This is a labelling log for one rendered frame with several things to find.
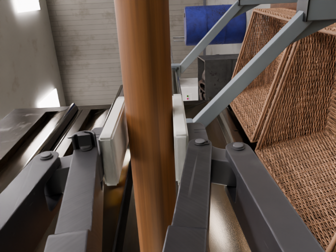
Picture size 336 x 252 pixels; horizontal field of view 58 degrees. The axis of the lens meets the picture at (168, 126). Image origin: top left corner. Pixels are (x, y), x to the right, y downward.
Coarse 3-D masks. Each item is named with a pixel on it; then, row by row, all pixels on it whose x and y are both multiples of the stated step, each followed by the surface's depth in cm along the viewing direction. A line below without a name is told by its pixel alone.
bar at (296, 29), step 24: (240, 0) 93; (264, 0) 93; (288, 0) 93; (312, 0) 48; (216, 24) 96; (288, 24) 51; (312, 24) 51; (264, 48) 53; (240, 72) 55; (216, 96) 57; (192, 120) 59
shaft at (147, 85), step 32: (128, 0) 15; (160, 0) 16; (128, 32) 16; (160, 32) 16; (128, 64) 17; (160, 64) 17; (128, 96) 18; (160, 96) 18; (128, 128) 19; (160, 128) 18; (160, 160) 19; (160, 192) 20; (160, 224) 21
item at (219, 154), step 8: (192, 128) 18; (200, 128) 18; (192, 136) 17; (200, 136) 17; (216, 152) 15; (224, 152) 15; (216, 160) 15; (224, 160) 15; (216, 168) 15; (224, 168) 15; (216, 176) 15; (224, 176) 15; (232, 176) 15; (224, 184) 15; (232, 184) 15
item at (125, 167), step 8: (128, 144) 135; (128, 152) 131; (128, 160) 128; (120, 176) 111; (104, 184) 92; (120, 184) 108; (104, 192) 90; (112, 192) 98; (120, 192) 106; (104, 200) 89; (112, 200) 96; (120, 200) 104; (104, 208) 87; (112, 208) 94; (104, 216) 86; (112, 216) 92; (104, 224) 84; (112, 224) 90; (104, 232) 83; (112, 232) 89; (104, 240) 81; (112, 240) 87; (104, 248) 80; (112, 248) 86
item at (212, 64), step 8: (200, 56) 402; (208, 56) 396; (216, 56) 390; (224, 56) 384; (232, 56) 378; (200, 64) 427; (208, 64) 348; (216, 64) 348; (224, 64) 348; (232, 64) 348; (200, 72) 430; (208, 72) 350; (216, 72) 350; (224, 72) 351; (232, 72) 351; (200, 80) 377; (208, 80) 353; (216, 80) 353; (224, 80) 353; (200, 88) 389; (208, 88) 356; (216, 88) 356; (200, 96) 404; (208, 96) 359
